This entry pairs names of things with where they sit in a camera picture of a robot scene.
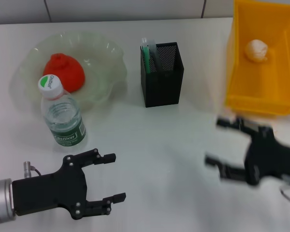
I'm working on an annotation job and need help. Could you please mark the clear green-label water bottle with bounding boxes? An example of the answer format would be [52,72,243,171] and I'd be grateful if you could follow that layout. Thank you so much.
[38,74,87,147]

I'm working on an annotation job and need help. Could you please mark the green pen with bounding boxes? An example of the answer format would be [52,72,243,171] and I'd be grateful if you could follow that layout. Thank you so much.
[141,37,151,74]

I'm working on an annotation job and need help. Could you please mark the white paper ball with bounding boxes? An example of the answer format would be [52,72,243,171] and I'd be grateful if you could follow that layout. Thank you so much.
[244,40,269,63]

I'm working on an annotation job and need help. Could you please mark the left gripper cable connector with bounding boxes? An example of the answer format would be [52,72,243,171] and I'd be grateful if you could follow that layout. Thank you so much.
[23,161,44,179]

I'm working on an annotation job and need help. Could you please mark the gray marker pen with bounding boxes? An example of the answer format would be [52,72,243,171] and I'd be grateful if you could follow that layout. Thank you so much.
[147,40,164,73]

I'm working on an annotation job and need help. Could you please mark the translucent green fruit plate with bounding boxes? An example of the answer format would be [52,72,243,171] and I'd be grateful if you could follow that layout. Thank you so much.
[9,31,128,114]

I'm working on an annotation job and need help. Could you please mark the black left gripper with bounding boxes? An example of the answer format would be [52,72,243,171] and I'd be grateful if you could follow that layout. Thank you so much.
[12,148,127,220]

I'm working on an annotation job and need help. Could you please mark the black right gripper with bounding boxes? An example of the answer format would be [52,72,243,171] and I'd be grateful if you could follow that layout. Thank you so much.
[204,116,290,187]

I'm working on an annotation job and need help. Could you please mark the black mesh pen holder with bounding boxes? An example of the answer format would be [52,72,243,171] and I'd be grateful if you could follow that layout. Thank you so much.
[140,42,185,108]

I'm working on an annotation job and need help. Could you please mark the red object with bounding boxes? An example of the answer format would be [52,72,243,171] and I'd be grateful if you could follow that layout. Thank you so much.
[43,53,86,94]

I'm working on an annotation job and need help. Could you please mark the yellow plastic bin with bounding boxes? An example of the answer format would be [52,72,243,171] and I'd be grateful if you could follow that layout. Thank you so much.
[225,0,290,117]

